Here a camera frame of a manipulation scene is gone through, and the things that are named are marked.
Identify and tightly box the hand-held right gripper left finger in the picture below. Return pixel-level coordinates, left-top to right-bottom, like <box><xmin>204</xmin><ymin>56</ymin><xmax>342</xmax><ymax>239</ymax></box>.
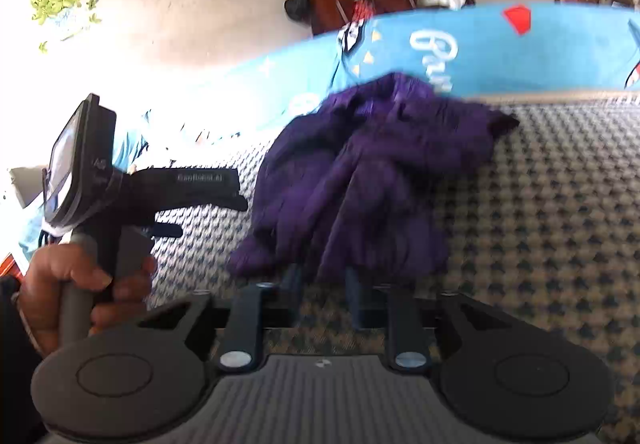
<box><xmin>137</xmin><ymin>265</ymin><xmax>303</xmax><ymax>373</ymax></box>

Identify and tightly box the person's left hand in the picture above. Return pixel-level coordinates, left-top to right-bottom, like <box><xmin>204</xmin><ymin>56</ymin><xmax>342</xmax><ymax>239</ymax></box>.
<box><xmin>17</xmin><ymin>243</ymin><xmax>159</xmax><ymax>358</ymax></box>

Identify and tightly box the blue printed sofa cover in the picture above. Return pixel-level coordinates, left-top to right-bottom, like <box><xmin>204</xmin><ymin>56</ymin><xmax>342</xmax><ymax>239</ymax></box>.
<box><xmin>20</xmin><ymin>2</ymin><xmax>640</xmax><ymax>265</ymax></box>

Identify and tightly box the houndstooth sofa seat cover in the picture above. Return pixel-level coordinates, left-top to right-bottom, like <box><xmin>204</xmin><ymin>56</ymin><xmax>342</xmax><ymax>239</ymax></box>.
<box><xmin>145</xmin><ymin>92</ymin><xmax>640</xmax><ymax>444</ymax></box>

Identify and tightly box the purple patterned garment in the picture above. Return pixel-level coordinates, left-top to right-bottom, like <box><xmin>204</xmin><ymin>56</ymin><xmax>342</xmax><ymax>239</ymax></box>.
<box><xmin>227</xmin><ymin>72</ymin><xmax>521</xmax><ymax>284</ymax></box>

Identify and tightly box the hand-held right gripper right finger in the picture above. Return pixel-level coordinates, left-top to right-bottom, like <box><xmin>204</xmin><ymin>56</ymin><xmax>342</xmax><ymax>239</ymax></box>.
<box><xmin>345</xmin><ymin>268</ymin><xmax>506</xmax><ymax>373</ymax></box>

